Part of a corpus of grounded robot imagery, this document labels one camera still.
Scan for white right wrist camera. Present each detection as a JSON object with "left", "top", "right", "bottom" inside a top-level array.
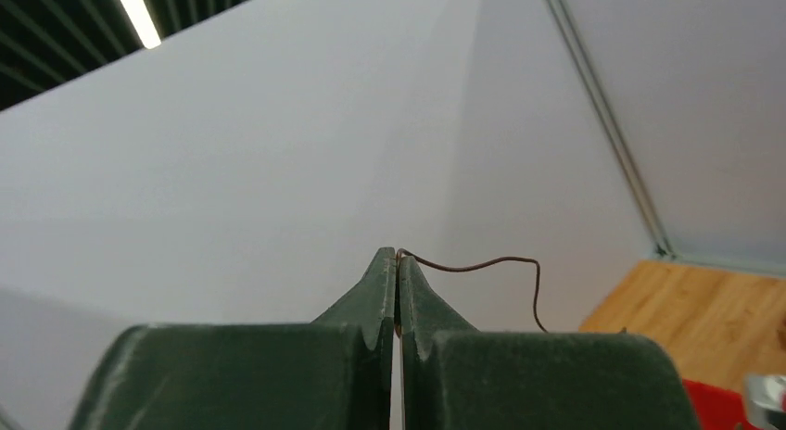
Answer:
[{"left": 742, "top": 374, "right": 785, "bottom": 430}]

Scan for brown cable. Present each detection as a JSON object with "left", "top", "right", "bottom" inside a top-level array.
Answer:
[{"left": 394, "top": 248, "right": 550, "bottom": 335}]

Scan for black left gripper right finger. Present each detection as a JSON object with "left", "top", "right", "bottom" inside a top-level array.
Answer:
[{"left": 396, "top": 255, "right": 699, "bottom": 429}]

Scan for red plastic bin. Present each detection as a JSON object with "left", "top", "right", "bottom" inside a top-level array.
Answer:
[{"left": 682, "top": 379, "right": 755, "bottom": 430}]

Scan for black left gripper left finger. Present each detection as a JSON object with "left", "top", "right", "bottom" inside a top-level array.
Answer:
[{"left": 70, "top": 247, "right": 396, "bottom": 429}]

